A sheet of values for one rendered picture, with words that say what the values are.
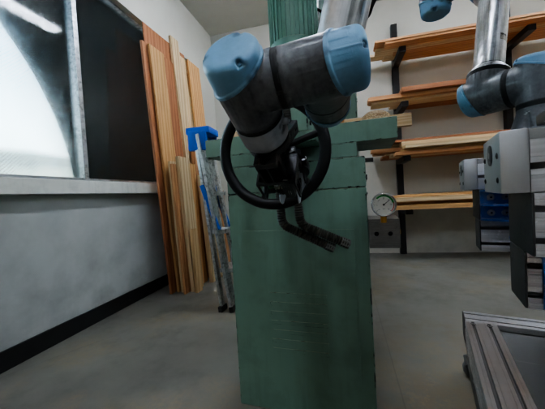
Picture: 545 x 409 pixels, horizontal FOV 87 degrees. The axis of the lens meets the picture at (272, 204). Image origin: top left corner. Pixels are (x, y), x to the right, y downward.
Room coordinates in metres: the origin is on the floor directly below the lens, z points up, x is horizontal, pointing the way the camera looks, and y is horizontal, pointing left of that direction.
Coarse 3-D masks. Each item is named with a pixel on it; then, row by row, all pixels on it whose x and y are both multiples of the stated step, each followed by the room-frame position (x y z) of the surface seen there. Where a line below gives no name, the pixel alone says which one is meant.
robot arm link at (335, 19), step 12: (324, 0) 0.46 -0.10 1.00; (336, 0) 0.44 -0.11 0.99; (348, 0) 0.43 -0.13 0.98; (360, 0) 0.44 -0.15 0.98; (324, 12) 0.45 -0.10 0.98; (336, 12) 0.44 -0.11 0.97; (348, 12) 0.43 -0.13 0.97; (360, 12) 0.44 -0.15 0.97; (324, 24) 0.45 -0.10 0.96; (336, 24) 0.44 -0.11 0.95; (348, 24) 0.44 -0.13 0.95; (360, 24) 0.44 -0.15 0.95; (348, 108) 0.49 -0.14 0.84; (312, 120) 0.49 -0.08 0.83; (324, 120) 0.47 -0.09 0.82; (336, 120) 0.48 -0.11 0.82
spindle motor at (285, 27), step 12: (276, 0) 0.98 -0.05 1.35; (288, 0) 0.96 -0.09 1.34; (300, 0) 0.96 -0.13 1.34; (312, 0) 0.99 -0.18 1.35; (276, 12) 0.98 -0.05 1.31; (288, 12) 0.96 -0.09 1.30; (300, 12) 0.96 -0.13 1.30; (312, 12) 0.98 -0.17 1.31; (276, 24) 0.99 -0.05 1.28; (288, 24) 0.96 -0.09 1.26; (300, 24) 0.95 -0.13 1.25; (312, 24) 0.98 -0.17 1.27; (276, 36) 0.99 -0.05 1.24; (288, 36) 0.96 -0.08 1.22; (300, 36) 0.95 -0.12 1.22
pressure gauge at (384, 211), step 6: (384, 192) 0.74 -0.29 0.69; (378, 198) 0.75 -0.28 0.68; (384, 198) 0.74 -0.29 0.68; (390, 198) 0.74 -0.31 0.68; (372, 204) 0.75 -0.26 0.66; (378, 204) 0.75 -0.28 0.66; (384, 204) 0.74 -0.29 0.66; (390, 204) 0.74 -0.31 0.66; (396, 204) 0.73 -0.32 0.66; (372, 210) 0.75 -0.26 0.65; (378, 210) 0.75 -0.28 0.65; (384, 210) 0.74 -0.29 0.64; (390, 210) 0.74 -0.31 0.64; (384, 216) 0.74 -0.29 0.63; (384, 222) 0.76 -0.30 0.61
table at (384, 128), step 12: (360, 120) 0.82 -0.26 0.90; (372, 120) 0.81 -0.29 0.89; (384, 120) 0.80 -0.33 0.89; (396, 120) 0.79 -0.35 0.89; (300, 132) 0.77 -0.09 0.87; (336, 132) 0.84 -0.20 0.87; (348, 132) 0.83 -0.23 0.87; (360, 132) 0.82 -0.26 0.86; (372, 132) 0.81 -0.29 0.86; (384, 132) 0.80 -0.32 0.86; (396, 132) 0.79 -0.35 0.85; (216, 144) 0.96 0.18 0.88; (240, 144) 0.93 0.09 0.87; (300, 144) 0.82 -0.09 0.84; (312, 144) 0.83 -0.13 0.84; (360, 144) 0.88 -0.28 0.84; (372, 144) 0.89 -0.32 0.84; (384, 144) 0.91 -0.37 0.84; (216, 156) 0.96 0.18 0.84
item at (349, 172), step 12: (360, 156) 0.82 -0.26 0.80; (240, 168) 0.93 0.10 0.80; (252, 168) 0.92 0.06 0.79; (312, 168) 0.86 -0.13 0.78; (336, 168) 0.84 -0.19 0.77; (348, 168) 0.83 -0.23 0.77; (360, 168) 0.82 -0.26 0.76; (240, 180) 0.93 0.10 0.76; (252, 180) 0.92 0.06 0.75; (324, 180) 0.85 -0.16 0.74; (336, 180) 0.84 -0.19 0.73; (348, 180) 0.83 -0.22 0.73; (360, 180) 0.82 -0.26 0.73; (228, 192) 0.95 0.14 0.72; (252, 192) 0.92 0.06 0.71
